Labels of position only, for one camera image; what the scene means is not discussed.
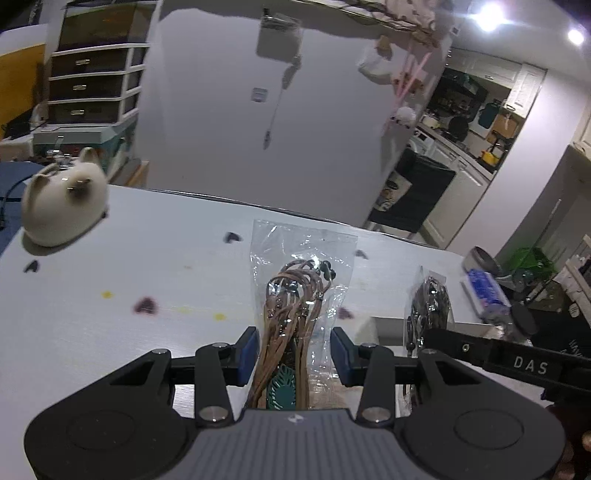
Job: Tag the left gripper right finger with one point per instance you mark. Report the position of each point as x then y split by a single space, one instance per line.
351 361

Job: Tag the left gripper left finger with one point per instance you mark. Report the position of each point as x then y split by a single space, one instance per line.
238 360

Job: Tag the bag of dark hair ties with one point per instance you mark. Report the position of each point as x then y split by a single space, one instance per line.
428 307

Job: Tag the bag of brown cords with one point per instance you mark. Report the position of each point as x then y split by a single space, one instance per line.
300 277

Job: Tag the clear jar black lid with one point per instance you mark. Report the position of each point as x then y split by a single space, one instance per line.
523 320

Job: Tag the blue wet wipes pack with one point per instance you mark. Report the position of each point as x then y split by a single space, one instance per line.
486 296

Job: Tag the green plastic basket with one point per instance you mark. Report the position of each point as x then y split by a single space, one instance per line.
531 259

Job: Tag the grey round tin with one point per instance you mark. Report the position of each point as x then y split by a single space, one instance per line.
477 258

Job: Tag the cream cat-shaped ceramic pot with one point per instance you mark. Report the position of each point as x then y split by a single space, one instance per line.
65 199

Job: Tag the blue patterned cushion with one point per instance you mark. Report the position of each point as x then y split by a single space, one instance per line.
12 187

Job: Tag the white plastic drawer unit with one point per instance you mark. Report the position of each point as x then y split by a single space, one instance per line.
96 85

